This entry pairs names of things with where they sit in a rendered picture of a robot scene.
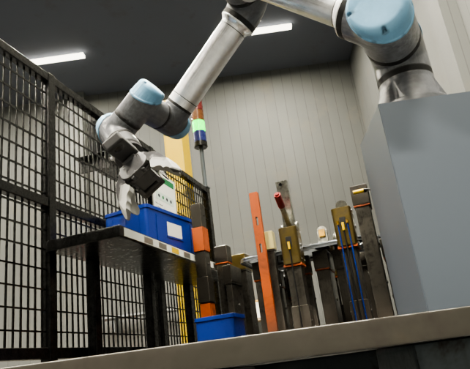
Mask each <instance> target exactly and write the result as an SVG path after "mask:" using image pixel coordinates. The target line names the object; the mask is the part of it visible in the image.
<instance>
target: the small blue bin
mask: <svg viewBox="0 0 470 369"><path fill-rule="evenodd" d="M244 318H245V315H244V314H240V313H226V314H221V315H216V316H208V317H203V318H195V319H194V322H195V323H196V331H197V339H198V342H200V341H206V340H216V339H222V338H232V337H239V336H244V335H246V333H245V322H244Z"/></svg>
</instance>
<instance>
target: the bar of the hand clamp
mask: <svg viewBox="0 0 470 369"><path fill-rule="evenodd" d="M275 184H276V188H277V192H278V193H280V194H281V196H282V198H283V201H284V204H285V208H286V211H287V213H288V216H289V218H290V220H291V222H292V225H293V226H295V218H294V211H293V207H292V203H291V196H290V192H289V188H288V182H287V181H286V180H282V181H279V182H275ZM282 219H283V216H282ZM283 225H284V228H285V227H287V225H286V222H285V220H284V219H283Z"/></svg>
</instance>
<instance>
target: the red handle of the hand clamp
mask: <svg viewBox="0 0 470 369"><path fill-rule="evenodd" d="M274 197H275V200H276V203H277V206H278V208H279V209H280V211H281V213H282V216H283V219H284V220H285V222H286V225H287V227H289V226H292V224H291V221H290V218H289V216H288V213H287V211H286V208H285V204H284V201H283V198H282V196H281V194H280V193H275V194H274Z"/></svg>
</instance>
